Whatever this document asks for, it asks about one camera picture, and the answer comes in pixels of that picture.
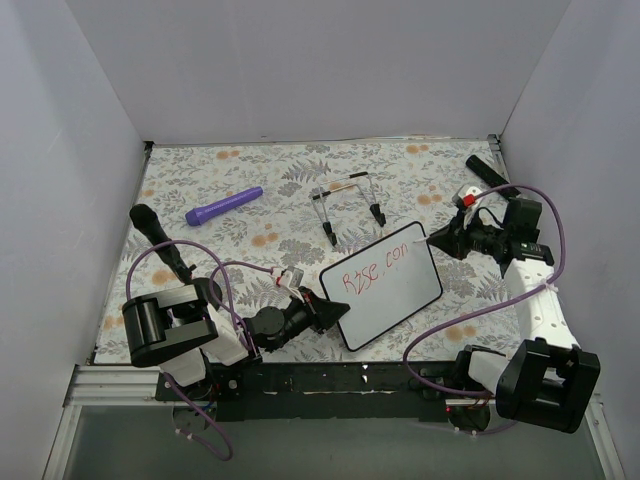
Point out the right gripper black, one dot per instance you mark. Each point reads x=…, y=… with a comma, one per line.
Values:
x=459, y=239

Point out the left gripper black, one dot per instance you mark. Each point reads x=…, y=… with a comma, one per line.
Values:
x=315, y=310

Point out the small whiteboard black frame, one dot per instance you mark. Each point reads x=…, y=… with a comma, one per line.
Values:
x=384, y=283

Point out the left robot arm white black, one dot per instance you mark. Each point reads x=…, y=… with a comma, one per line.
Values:
x=175, y=329

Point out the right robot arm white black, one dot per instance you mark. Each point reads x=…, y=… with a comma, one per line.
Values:
x=549, y=380

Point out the black microphone silver head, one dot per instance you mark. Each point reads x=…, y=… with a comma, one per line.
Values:
x=485, y=172

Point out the floral patterned table mat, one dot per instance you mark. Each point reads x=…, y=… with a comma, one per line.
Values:
x=310, y=205

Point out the purple flashlight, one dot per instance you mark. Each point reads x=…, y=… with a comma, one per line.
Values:
x=200, y=215

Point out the black microphone on stand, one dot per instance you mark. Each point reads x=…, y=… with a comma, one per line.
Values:
x=145, y=220

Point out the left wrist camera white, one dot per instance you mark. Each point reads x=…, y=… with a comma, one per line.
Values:
x=288, y=278

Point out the wire whiteboard stand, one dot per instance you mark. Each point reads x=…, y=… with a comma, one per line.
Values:
x=355, y=190

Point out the black base frame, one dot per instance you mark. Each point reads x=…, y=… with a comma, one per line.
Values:
x=311, y=391

